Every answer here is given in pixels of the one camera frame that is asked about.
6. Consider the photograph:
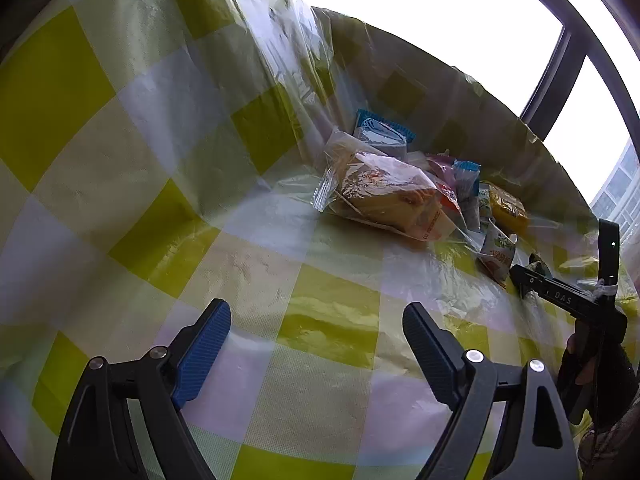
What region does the dark window frame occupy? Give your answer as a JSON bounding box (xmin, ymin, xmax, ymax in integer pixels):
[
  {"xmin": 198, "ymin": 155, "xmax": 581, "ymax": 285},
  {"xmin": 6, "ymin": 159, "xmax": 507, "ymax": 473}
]
[{"xmin": 487, "ymin": 0, "xmax": 640, "ymax": 142}]

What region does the dark green small packet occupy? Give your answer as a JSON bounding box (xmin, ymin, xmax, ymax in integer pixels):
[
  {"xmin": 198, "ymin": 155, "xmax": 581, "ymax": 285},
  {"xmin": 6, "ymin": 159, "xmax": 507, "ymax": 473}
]
[{"xmin": 527, "ymin": 252, "xmax": 554, "ymax": 279}]

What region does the blue and white snack packet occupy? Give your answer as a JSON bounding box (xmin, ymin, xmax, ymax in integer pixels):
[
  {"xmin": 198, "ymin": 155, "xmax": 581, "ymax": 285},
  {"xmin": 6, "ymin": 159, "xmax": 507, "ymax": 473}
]
[{"xmin": 452, "ymin": 160, "xmax": 482, "ymax": 233}]

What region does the building outside window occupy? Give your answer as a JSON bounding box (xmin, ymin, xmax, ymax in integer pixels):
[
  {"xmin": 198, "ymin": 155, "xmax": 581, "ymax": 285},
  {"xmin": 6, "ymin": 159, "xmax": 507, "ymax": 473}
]
[{"xmin": 590, "ymin": 137, "xmax": 640, "ymax": 235}]

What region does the pink snack packet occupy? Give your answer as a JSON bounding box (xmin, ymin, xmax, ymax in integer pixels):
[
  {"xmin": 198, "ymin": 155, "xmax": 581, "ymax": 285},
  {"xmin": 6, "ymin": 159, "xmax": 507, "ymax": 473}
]
[{"xmin": 425, "ymin": 152, "xmax": 459, "ymax": 187}]

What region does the person's right hand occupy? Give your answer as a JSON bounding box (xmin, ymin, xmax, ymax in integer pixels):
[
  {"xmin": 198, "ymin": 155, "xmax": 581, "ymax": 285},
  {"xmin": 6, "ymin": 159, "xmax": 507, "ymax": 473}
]
[{"xmin": 556, "ymin": 332, "xmax": 640, "ymax": 429}]

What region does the clear bag with dark contents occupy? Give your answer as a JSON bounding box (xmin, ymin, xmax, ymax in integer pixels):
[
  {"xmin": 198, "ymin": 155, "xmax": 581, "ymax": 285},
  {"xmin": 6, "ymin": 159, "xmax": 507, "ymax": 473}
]
[{"xmin": 353, "ymin": 117, "xmax": 409, "ymax": 161}]

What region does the small green and white packet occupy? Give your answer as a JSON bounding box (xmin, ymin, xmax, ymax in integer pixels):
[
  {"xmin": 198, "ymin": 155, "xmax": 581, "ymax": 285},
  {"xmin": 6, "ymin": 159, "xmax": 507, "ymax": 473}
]
[{"xmin": 477, "ymin": 182, "xmax": 494, "ymax": 231}]

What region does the clear bread bag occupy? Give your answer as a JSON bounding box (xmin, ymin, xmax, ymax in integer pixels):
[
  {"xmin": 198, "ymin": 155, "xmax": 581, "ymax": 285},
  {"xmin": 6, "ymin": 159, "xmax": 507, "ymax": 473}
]
[{"xmin": 312, "ymin": 130, "xmax": 469, "ymax": 244}]

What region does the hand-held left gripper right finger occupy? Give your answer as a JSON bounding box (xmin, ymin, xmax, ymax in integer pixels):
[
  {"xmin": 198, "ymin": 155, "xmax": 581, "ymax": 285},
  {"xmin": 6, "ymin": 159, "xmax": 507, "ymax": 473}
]
[{"xmin": 402, "ymin": 302, "xmax": 580, "ymax": 480}]

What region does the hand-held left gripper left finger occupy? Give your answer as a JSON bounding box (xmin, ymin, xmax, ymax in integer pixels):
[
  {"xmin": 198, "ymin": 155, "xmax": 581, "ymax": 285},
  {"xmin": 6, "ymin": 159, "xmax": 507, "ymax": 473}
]
[{"xmin": 51, "ymin": 298, "xmax": 232, "ymax": 480}]

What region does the person's right forearm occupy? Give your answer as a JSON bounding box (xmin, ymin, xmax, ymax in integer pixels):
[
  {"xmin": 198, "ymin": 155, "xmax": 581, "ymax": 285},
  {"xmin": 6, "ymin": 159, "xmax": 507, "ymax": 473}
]
[{"xmin": 577, "ymin": 402, "xmax": 640, "ymax": 480}]

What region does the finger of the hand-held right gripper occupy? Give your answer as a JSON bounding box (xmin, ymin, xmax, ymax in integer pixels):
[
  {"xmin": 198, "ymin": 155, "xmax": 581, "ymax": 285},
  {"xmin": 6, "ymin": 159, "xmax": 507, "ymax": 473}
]
[{"xmin": 509, "ymin": 264, "xmax": 554, "ymax": 300}]

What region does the white and green snack packet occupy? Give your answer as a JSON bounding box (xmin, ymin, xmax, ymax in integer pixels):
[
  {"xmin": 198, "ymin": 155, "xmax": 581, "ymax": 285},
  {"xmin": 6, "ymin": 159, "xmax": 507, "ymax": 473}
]
[{"xmin": 477, "ymin": 220, "xmax": 518, "ymax": 281}]

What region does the yellow snack packet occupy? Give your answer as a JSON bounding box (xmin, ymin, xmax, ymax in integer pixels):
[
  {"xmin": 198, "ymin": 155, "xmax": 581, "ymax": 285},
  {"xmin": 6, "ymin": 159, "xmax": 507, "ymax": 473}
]
[{"xmin": 487, "ymin": 183, "xmax": 530, "ymax": 239}]

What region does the yellow checkered tablecloth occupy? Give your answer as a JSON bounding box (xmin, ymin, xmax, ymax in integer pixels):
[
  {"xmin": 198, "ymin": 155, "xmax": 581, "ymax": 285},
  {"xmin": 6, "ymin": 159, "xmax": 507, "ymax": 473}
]
[{"xmin": 0, "ymin": 0, "xmax": 640, "ymax": 480}]

